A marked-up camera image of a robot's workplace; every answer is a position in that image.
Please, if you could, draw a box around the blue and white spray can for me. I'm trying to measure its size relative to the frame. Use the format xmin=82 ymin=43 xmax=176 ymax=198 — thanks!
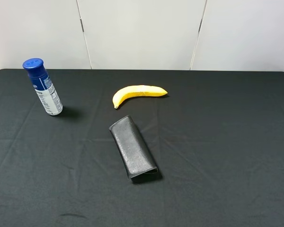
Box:
xmin=22 ymin=58 xmax=63 ymax=116

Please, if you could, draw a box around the yellow banana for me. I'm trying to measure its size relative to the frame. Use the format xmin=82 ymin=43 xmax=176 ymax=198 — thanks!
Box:
xmin=112 ymin=85 xmax=168 ymax=109

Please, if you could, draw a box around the black leather glasses case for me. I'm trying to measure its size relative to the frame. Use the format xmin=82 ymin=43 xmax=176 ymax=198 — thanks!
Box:
xmin=109 ymin=115 xmax=158 ymax=179

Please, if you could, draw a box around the black tablecloth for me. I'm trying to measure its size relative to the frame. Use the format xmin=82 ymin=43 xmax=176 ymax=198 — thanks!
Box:
xmin=0 ymin=69 xmax=284 ymax=227

